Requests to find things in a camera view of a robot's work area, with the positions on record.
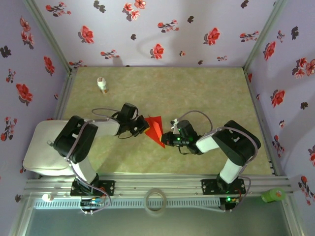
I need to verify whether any thin black cable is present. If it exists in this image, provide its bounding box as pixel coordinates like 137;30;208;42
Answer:
117;130;135;140
177;145;197;155

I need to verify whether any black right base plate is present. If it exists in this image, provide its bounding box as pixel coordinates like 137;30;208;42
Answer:
201;178;247;196

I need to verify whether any red paper sheet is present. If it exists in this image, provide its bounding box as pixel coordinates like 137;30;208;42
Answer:
143;115;167;149

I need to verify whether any right circuit board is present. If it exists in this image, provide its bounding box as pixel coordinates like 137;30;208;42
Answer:
220;195;241;205

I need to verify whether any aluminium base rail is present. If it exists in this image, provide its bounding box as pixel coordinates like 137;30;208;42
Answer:
23;174;295;197

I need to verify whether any white pill bottle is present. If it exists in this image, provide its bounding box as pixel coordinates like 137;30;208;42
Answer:
96;77;109;94

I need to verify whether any grey right arm cable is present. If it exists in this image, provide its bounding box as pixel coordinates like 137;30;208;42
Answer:
175;110;262;213

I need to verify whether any white zipper pouch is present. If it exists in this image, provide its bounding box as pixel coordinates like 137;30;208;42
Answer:
22;119;79;177

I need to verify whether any aluminium frame bar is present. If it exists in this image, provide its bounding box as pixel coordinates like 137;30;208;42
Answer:
8;195;35;236
282;195;307;236

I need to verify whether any aluminium frame post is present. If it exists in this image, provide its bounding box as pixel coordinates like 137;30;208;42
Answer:
23;0;77;74
242;0;289;72

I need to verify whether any slotted grey cable duct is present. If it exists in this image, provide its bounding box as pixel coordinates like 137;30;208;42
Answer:
33;198;221;209

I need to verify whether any green plastic cup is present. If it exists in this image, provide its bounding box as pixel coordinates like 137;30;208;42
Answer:
260;188;286;203

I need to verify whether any grey left arm cable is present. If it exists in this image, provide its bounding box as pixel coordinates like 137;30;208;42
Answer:
65;108;123;215

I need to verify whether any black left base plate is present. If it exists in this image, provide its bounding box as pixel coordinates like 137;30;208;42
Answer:
70;179;116;197

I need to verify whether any aluminium side rail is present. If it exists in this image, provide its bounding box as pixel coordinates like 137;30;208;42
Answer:
53;68;78;121
243;68;284;177

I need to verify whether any left circuit board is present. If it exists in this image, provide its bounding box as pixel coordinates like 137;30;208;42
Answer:
80;198;106;207

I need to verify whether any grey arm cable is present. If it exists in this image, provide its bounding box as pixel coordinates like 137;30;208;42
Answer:
65;108;123;215
175;110;262;213

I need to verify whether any circuit board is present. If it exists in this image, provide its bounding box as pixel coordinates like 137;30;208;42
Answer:
80;198;106;207
220;195;241;205

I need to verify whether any clear tape roll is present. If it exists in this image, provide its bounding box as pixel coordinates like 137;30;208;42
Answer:
144;188;168;216

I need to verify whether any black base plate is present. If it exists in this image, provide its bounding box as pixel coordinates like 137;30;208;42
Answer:
70;179;116;197
201;178;247;196

